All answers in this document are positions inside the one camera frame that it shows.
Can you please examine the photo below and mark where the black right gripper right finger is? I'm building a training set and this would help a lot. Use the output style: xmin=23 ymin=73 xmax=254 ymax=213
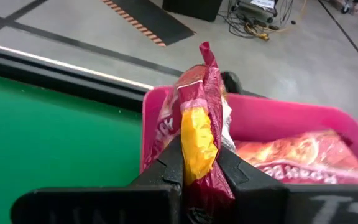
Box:
xmin=216 ymin=145 xmax=358 ymax=224

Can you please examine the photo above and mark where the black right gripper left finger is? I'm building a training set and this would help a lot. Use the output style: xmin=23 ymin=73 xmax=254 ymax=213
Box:
xmin=9 ymin=134 xmax=185 ymax=224

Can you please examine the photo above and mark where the red beef noodle pack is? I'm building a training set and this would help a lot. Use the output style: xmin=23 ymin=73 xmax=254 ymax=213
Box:
xmin=140 ymin=88 xmax=183 ymax=172
xmin=234 ymin=129 xmax=358 ymax=185
xmin=175 ymin=41 xmax=239 ymax=224

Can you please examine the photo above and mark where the pink plastic bin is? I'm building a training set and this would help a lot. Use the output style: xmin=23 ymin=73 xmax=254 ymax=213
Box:
xmin=139 ymin=85 xmax=358 ymax=186

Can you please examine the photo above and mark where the black hazard-striped floor mat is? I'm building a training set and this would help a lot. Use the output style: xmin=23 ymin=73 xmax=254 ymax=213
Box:
xmin=100 ymin=0 xmax=196 ymax=48

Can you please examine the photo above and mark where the black box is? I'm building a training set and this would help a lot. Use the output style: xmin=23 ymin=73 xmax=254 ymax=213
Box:
xmin=162 ymin=0 xmax=224 ymax=22

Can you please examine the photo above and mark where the low equipment cart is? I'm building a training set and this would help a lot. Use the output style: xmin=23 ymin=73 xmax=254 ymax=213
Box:
xmin=228 ymin=0 xmax=281 ymax=25

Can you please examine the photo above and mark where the white paper sheet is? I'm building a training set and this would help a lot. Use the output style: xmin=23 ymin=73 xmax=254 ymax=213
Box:
xmin=249 ymin=0 xmax=275 ymax=9

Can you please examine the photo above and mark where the black aluminium rig frame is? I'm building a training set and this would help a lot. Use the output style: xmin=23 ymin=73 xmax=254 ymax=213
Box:
xmin=0 ymin=40 xmax=260 ymax=114

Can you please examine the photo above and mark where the black floor cable tangle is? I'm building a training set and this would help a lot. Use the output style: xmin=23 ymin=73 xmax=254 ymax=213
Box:
xmin=218 ymin=0 xmax=295 ymax=40

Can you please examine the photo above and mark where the yellow floor cable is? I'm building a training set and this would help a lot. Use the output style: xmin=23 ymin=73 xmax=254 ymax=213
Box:
xmin=243 ymin=0 xmax=307 ymax=42

